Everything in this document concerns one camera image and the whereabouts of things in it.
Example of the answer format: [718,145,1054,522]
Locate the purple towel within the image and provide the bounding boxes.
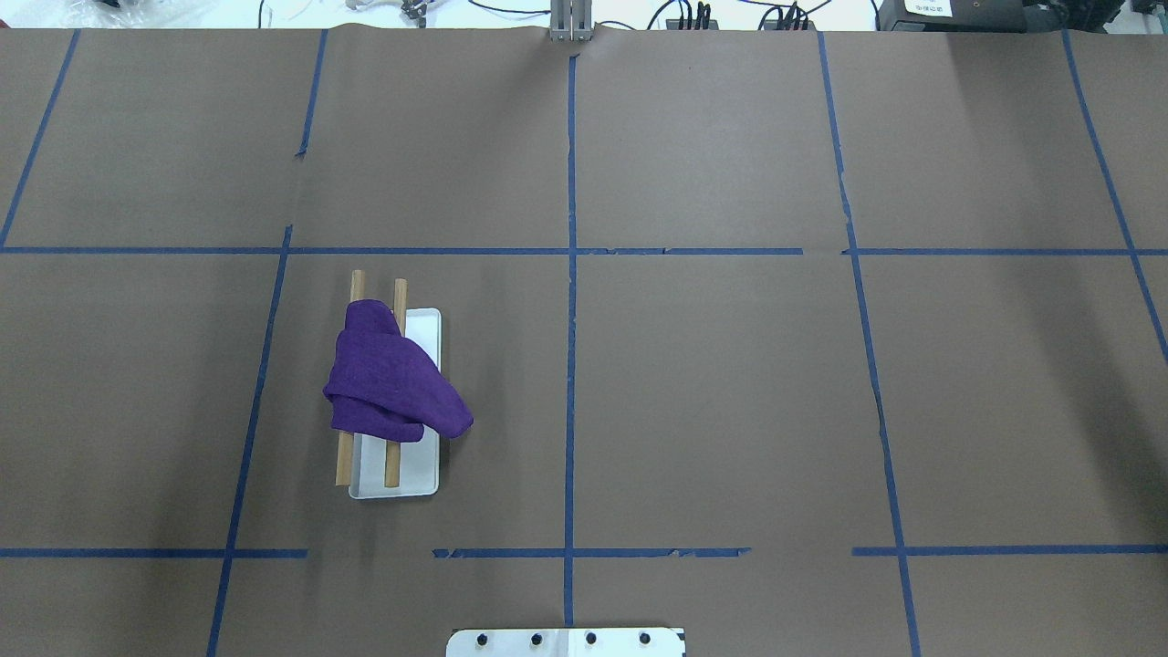
[322,299,473,443]

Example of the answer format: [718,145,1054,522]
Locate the white towel rack base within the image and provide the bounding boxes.
[348,307,443,500]

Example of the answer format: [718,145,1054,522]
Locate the wooden rack rod outer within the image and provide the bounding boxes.
[335,270,366,486]

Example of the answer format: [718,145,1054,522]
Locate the aluminium frame post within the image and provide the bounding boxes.
[549,0,595,43]

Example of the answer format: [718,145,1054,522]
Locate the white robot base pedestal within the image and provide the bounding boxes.
[445,627,687,656]

